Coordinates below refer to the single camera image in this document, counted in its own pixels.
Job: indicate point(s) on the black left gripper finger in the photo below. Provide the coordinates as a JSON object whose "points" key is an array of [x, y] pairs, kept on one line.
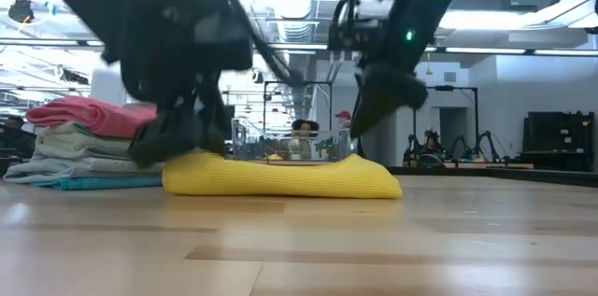
{"points": [[163, 139], [212, 123]]}

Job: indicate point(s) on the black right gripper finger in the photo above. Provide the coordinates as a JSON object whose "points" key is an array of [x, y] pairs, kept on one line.
{"points": [[374, 114]]}

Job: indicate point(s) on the pink towel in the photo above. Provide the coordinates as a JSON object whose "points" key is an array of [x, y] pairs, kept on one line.
{"points": [[93, 116]]}

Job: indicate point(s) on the turquoise terry towel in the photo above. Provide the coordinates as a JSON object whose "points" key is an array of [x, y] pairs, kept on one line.
{"points": [[103, 183]]}

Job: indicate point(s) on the green microfiber towel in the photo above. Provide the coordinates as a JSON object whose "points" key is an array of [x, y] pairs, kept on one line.
{"points": [[79, 139]]}

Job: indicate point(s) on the yellow towel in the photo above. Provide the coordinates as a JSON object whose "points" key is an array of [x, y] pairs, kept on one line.
{"points": [[280, 179]]}

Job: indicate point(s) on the light blue teal-edged towel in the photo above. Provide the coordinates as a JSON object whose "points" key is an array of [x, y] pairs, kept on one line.
{"points": [[46, 172]]}

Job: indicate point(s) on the person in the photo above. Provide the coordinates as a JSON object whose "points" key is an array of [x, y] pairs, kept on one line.
{"points": [[344, 118], [303, 135], [432, 142]]}

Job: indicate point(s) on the small yellow hanging item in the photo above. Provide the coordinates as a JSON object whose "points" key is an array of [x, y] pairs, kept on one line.
{"points": [[428, 71]]}

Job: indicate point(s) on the clear plastic bin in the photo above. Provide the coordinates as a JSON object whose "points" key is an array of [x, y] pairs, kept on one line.
{"points": [[327, 146]]}

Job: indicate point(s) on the long ceiling light strip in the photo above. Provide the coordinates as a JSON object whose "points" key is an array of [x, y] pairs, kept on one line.
{"points": [[486, 50]]}

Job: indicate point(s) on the black background robot arms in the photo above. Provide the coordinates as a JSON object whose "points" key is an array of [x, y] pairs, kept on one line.
{"points": [[481, 144]]}

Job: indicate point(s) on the black ceiling-mounted device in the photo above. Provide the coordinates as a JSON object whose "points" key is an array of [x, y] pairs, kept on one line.
{"points": [[21, 10]]}

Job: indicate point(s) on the black cabinet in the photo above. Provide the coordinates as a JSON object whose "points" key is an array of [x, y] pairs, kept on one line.
{"points": [[558, 132]]}

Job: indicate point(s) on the black metal stand frame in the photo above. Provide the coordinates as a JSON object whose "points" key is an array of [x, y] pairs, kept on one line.
{"points": [[444, 88]]}

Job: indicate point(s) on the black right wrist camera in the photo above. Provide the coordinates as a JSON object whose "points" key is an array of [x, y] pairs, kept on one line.
{"points": [[355, 34]]}

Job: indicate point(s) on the silver ventilation duct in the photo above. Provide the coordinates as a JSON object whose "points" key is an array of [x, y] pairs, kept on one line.
{"points": [[292, 2]]}

